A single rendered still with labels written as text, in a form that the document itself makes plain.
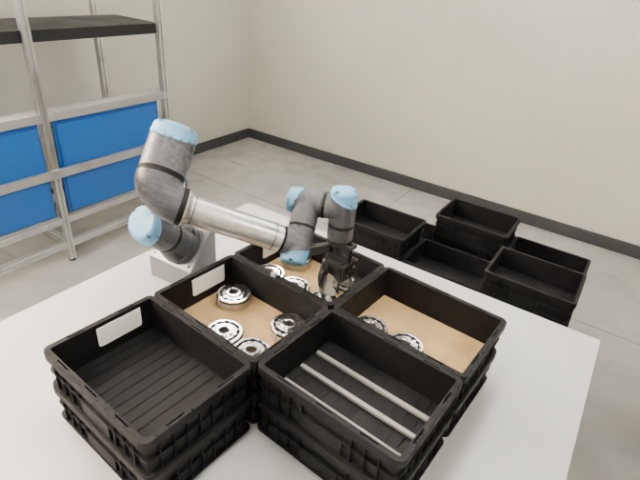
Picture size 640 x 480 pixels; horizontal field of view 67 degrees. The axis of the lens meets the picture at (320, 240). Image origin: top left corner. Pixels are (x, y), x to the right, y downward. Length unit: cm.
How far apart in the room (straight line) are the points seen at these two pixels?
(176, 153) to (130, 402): 60
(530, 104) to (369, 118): 141
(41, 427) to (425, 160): 372
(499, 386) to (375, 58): 345
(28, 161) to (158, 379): 201
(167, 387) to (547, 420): 103
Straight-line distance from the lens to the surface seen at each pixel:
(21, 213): 317
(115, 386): 133
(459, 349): 148
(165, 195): 122
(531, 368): 172
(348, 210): 131
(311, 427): 117
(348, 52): 469
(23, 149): 307
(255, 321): 146
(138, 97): 340
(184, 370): 133
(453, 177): 444
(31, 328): 178
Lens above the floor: 176
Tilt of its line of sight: 30 degrees down
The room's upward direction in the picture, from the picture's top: 5 degrees clockwise
